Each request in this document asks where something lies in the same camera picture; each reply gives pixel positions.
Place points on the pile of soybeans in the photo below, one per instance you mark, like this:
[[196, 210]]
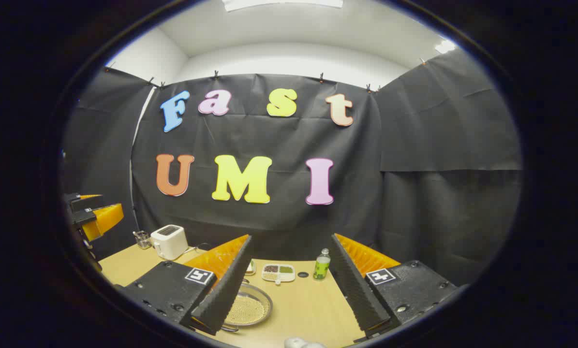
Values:
[[247, 309]]

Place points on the small ceiling light panel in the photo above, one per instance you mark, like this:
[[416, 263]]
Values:
[[444, 46]]

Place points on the white toaster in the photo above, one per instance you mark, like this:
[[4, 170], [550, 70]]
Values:
[[170, 244]]

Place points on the green tea bottle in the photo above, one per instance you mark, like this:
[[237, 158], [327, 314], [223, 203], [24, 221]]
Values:
[[321, 268]]

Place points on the pile of green mung beans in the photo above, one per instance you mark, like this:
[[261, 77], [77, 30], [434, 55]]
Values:
[[286, 268]]

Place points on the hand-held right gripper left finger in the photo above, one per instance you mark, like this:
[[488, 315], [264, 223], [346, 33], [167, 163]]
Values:
[[226, 290]]

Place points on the large ceiling light panel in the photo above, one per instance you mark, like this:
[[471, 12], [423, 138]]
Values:
[[279, 4]]

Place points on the stainless steel pot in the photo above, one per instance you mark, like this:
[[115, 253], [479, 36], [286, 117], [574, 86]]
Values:
[[267, 302]]

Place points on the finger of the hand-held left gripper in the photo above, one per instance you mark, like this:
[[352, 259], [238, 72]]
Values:
[[80, 202], [106, 217]]

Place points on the pile of dark red beans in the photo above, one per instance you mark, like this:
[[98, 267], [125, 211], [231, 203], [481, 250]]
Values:
[[271, 268]]

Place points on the white rounded object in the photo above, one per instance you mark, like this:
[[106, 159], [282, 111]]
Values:
[[298, 343]]

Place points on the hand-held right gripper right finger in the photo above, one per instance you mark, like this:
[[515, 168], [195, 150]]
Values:
[[356, 290]]

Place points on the pale sandwich plate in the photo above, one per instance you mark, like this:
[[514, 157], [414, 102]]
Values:
[[252, 268]]

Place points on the white divided tray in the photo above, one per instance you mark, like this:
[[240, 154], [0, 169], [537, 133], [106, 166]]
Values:
[[277, 282]]

